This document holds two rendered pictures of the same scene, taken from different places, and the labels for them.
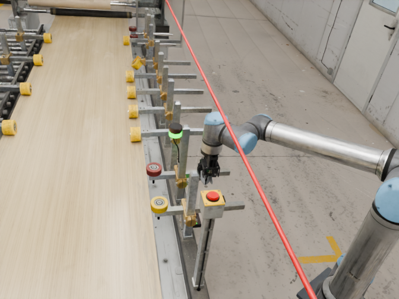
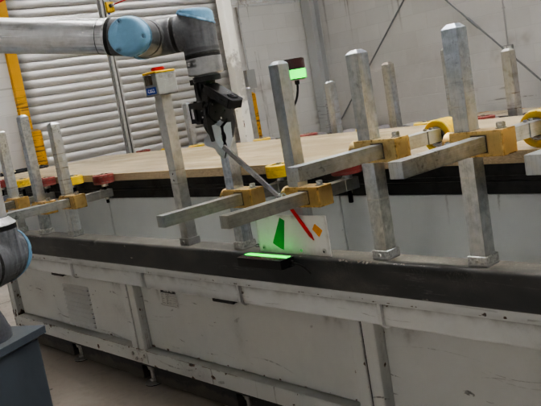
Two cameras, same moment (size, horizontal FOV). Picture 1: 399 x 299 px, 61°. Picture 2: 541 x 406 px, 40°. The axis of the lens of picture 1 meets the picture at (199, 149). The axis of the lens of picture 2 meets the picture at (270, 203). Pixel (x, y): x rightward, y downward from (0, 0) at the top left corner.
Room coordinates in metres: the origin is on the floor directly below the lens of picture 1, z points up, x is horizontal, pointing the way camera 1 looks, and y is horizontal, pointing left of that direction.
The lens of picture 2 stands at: (2.95, -0.75, 1.11)
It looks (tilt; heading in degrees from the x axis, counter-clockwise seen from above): 8 degrees down; 155
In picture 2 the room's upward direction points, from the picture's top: 10 degrees counter-clockwise
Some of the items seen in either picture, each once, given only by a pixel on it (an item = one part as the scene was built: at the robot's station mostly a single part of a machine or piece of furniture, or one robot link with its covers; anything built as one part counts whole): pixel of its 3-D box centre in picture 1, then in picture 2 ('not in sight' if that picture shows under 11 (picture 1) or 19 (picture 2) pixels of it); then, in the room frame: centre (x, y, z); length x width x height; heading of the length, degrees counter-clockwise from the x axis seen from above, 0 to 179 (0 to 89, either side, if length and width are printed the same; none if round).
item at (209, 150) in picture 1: (212, 145); (204, 67); (1.16, -0.05, 1.20); 0.10 x 0.09 x 0.05; 106
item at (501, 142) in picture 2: (168, 111); (478, 142); (1.82, 0.22, 0.95); 0.13 x 0.06 x 0.05; 16
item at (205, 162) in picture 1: (209, 161); (208, 100); (1.15, -0.05, 1.11); 0.09 x 0.08 x 0.12; 16
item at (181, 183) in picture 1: (179, 176); (307, 195); (1.34, 0.08, 0.85); 0.13 x 0.06 x 0.05; 16
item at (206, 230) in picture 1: (203, 251); (176, 170); (0.83, -0.07, 0.93); 0.05 x 0.05 x 0.45; 16
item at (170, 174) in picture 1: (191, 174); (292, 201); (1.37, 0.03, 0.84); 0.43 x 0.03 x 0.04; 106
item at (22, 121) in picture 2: not in sight; (35, 175); (-0.12, -0.34, 0.94); 0.03 x 0.03 x 0.48; 16
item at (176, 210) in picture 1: (200, 209); (229, 202); (1.13, -0.04, 0.84); 0.43 x 0.03 x 0.04; 106
